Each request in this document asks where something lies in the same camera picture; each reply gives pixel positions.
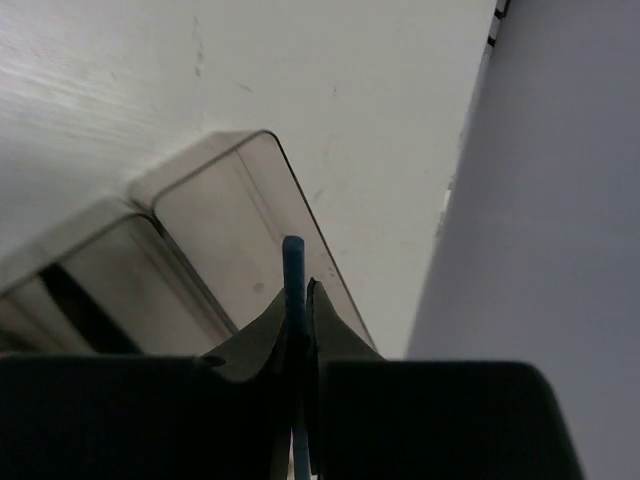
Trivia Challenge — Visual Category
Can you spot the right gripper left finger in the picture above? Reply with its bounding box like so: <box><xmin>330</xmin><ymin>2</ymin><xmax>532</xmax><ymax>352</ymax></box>
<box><xmin>1</xmin><ymin>296</ymin><xmax>291</xmax><ymax>479</ymax></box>

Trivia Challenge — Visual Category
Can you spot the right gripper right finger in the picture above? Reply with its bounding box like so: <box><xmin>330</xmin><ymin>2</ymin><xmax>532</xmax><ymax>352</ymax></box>
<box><xmin>305</xmin><ymin>280</ymin><xmax>583</xmax><ymax>479</ymax></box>

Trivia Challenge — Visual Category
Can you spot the black knife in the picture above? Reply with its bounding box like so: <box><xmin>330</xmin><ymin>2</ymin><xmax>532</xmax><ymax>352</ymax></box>
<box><xmin>38</xmin><ymin>263</ymin><xmax>143</xmax><ymax>355</ymax></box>

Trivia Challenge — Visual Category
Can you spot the blue chopstick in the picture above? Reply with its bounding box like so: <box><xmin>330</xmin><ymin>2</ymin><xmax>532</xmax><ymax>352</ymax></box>
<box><xmin>282</xmin><ymin>235</ymin><xmax>311</xmax><ymax>479</ymax></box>

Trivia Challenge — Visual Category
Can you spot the clear four-slot utensil organizer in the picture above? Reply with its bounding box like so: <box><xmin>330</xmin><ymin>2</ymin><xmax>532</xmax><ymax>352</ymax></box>
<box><xmin>1</xmin><ymin>130</ymin><xmax>371</xmax><ymax>355</ymax></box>

